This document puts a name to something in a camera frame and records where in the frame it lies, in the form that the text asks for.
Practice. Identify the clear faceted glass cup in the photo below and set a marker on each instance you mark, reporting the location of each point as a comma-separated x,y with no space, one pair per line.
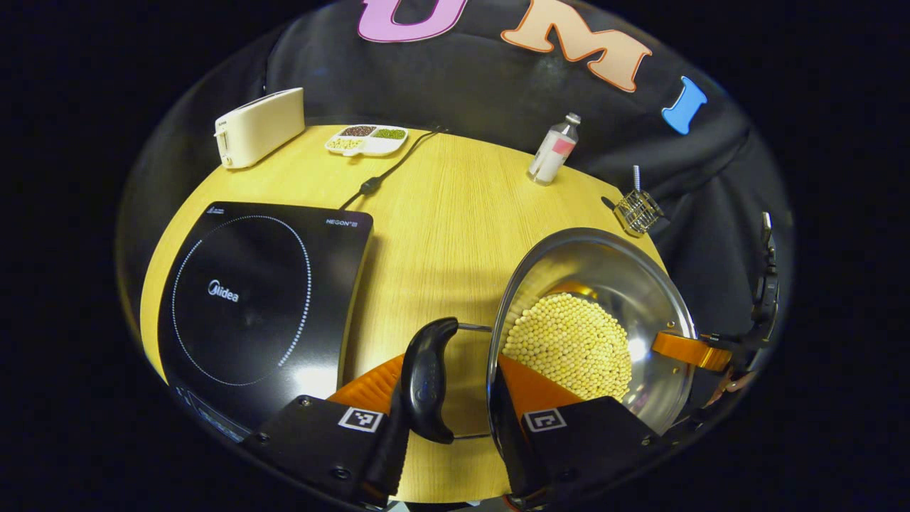
638,212

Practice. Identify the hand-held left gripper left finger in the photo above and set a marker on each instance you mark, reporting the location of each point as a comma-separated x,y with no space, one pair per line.
313,441

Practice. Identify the black induction cooktop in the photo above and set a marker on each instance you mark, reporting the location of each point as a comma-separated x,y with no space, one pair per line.
242,299

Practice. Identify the pile of yellow soybeans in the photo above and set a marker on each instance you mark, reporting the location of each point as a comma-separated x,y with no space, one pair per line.
569,341

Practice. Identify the stainless steel pot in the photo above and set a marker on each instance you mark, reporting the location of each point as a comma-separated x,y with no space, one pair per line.
611,263

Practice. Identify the clear bottle with pink label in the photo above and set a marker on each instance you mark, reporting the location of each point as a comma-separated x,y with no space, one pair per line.
553,153

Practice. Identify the cream white toaster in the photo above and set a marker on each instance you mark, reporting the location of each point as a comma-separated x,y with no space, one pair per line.
259,128

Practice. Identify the white divided bean dish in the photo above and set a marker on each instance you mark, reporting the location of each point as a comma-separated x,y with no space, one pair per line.
366,141

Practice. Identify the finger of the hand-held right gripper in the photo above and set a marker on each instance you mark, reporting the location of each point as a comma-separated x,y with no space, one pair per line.
682,348

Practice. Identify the white straw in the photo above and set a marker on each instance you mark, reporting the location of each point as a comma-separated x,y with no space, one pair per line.
636,178

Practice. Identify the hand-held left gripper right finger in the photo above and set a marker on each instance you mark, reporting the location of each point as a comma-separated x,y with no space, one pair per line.
513,455

